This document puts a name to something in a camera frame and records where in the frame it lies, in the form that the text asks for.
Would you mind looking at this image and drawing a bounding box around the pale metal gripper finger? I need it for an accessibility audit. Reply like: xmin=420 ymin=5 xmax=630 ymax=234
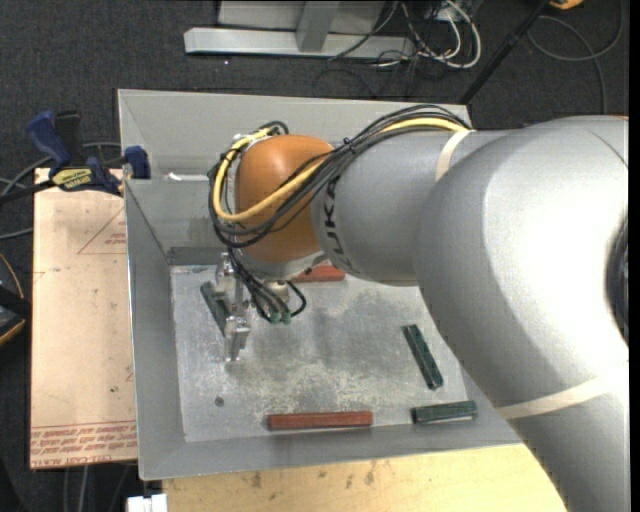
xmin=223 ymin=319 xmax=253 ymax=363
xmin=215 ymin=251 xmax=238 ymax=294

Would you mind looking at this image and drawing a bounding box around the red-brown flat block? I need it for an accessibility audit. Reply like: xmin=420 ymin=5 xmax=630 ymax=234
xmin=265 ymin=410 xmax=375 ymax=432
xmin=293 ymin=264 xmax=348 ymax=284

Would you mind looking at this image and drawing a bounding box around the grey metal bin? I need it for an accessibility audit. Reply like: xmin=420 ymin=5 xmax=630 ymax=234
xmin=117 ymin=88 xmax=526 ymax=482

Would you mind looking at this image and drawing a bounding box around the brown cardboard board, red print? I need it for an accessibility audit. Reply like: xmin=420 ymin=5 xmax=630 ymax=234
xmin=29 ymin=167 xmax=139 ymax=471

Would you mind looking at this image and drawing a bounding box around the dark green flat block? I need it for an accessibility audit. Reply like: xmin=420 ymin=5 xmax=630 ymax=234
xmin=410 ymin=399 xmax=479 ymax=426
xmin=401 ymin=323 xmax=445 ymax=391

